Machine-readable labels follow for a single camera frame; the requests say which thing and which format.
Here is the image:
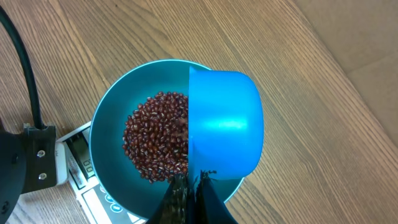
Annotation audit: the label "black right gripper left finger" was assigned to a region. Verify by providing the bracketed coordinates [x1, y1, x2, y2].
[146, 174, 188, 224]

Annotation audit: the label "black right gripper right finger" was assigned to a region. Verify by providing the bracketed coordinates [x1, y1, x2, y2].
[195, 171, 237, 224]

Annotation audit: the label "blue plastic measuring scoop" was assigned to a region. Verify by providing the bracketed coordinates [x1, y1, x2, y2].
[187, 65, 265, 224]

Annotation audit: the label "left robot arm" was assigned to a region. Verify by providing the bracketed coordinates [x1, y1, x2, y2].
[1, 126, 57, 223]

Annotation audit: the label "red beans in bowl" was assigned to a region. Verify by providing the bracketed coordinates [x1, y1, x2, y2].
[122, 91, 188, 183]

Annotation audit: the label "white digital kitchen scale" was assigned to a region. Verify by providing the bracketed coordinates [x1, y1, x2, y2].
[57, 122, 146, 224]

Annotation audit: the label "blue metal bowl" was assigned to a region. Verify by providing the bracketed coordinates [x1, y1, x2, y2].
[88, 58, 245, 220]

